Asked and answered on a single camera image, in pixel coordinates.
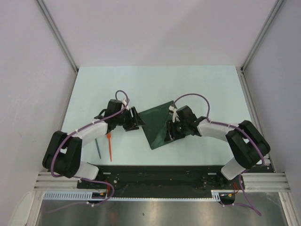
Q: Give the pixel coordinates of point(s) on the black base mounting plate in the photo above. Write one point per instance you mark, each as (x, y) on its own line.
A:
(166, 181)

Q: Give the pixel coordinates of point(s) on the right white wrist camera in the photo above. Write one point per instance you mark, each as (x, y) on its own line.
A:
(173, 111)

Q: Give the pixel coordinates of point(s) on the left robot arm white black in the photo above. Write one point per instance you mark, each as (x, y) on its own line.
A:
(63, 155)

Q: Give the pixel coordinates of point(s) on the right aluminium frame post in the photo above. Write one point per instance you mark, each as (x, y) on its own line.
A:
(263, 32)

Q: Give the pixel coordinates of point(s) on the left aluminium frame post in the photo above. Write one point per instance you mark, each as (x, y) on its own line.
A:
(56, 34)

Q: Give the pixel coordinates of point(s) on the orange plastic fork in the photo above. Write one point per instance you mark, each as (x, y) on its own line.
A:
(109, 145)

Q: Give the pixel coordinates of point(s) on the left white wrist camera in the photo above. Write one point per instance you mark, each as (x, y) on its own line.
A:
(125, 103)

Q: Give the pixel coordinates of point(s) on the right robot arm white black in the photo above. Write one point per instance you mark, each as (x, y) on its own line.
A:
(247, 144)

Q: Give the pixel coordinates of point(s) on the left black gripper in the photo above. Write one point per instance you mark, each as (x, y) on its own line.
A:
(131, 125)

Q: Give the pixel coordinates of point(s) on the dark green cloth napkin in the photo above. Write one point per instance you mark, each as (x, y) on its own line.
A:
(155, 128)

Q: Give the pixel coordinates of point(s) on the aluminium frame post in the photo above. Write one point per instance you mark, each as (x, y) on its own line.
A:
(263, 32)
(56, 34)

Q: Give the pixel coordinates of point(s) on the right aluminium table rail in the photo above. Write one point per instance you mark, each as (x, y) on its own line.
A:
(250, 101)

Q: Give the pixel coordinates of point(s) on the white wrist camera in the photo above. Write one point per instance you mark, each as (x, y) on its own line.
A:
(125, 103)
(173, 111)

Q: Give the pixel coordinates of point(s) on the teal plastic utensil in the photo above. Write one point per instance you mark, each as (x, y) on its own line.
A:
(98, 149)

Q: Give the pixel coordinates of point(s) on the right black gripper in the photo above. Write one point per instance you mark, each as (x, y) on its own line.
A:
(171, 125)

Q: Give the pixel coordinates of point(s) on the front aluminium extrusion rail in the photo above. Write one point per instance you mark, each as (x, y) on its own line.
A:
(254, 182)

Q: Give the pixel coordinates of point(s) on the white slotted cable duct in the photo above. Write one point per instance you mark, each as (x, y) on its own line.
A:
(100, 196)

